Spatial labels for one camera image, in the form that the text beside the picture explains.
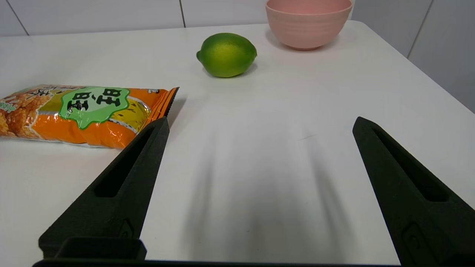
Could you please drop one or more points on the orange cookie snack bag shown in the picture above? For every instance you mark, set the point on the orange cookie snack bag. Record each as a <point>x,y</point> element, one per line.
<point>92,111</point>

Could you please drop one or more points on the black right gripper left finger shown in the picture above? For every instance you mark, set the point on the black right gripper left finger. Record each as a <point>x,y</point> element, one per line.
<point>122,200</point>

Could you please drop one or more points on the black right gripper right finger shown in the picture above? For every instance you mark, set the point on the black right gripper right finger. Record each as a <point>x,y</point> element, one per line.
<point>426,222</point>

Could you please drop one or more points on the pink bowl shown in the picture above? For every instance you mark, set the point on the pink bowl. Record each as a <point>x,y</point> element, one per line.
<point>308,26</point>

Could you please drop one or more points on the green lime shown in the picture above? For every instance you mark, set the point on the green lime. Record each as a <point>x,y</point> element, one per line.
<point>227,55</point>

